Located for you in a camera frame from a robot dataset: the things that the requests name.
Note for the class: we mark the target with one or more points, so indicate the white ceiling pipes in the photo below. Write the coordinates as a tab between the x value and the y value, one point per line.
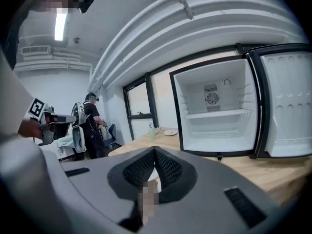
170	28

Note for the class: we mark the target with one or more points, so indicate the green cup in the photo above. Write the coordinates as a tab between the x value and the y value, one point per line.
152	133

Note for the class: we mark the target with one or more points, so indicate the white egg plate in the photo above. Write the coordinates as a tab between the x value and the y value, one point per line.
153	175

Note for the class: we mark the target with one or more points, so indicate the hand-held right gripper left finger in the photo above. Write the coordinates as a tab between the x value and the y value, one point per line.
131	172

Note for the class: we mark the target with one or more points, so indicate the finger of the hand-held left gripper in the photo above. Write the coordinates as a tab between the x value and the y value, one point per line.
67	119

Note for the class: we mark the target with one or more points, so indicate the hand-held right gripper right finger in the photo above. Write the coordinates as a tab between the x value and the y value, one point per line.
173	172

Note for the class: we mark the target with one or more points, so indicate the black-framed narrow window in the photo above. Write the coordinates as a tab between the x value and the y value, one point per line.
240	49

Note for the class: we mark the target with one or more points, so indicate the grey rounded shell device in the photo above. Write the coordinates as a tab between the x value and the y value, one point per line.
78	135

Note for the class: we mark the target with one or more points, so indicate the black mini fridge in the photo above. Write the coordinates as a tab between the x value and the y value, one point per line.
219	130

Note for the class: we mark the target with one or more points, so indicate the blue chair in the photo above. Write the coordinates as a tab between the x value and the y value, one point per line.
111	133

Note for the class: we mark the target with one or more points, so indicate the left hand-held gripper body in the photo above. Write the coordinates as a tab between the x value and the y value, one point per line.
46	121

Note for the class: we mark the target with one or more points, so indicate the thin brown-rimmed eyeglasses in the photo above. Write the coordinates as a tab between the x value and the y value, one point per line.
160	129

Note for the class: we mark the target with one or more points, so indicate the white air vent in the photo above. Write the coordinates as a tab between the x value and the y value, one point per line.
35	49

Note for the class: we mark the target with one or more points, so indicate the ceiling strip light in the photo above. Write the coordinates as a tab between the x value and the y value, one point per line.
61	23

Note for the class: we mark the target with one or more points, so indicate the black-framed window with wide post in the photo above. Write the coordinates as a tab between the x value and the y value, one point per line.
136	96

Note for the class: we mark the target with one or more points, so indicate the black head camera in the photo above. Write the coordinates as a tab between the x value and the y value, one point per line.
86	2

